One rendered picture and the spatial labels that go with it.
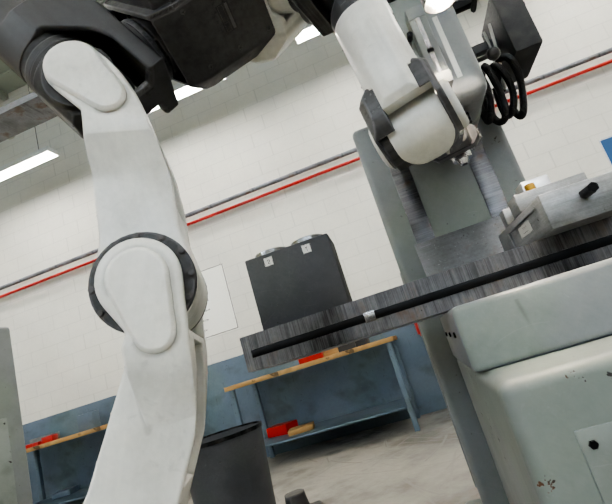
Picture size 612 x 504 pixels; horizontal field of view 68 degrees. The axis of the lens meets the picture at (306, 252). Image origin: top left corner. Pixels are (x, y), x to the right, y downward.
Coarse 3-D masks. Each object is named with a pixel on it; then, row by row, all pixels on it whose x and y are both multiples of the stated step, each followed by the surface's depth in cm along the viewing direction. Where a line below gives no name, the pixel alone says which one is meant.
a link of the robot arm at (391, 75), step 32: (384, 0) 67; (352, 32) 66; (384, 32) 64; (352, 64) 68; (384, 64) 63; (416, 64) 62; (384, 96) 63; (416, 96) 64; (448, 96) 62; (384, 128) 65; (384, 160) 68
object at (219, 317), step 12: (204, 276) 582; (216, 276) 578; (216, 288) 576; (228, 288) 572; (216, 300) 573; (228, 300) 569; (204, 312) 574; (216, 312) 570; (228, 312) 566; (204, 324) 571; (216, 324) 567; (228, 324) 564
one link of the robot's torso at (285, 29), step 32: (128, 0) 73; (160, 0) 68; (192, 0) 69; (224, 0) 72; (256, 0) 75; (288, 0) 74; (160, 32) 71; (192, 32) 72; (224, 32) 75; (256, 32) 78; (288, 32) 80; (192, 64) 76; (224, 64) 78
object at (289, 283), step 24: (312, 240) 112; (264, 264) 113; (288, 264) 112; (312, 264) 110; (336, 264) 109; (264, 288) 112; (288, 288) 111; (312, 288) 109; (336, 288) 108; (264, 312) 111; (288, 312) 109; (312, 312) 108
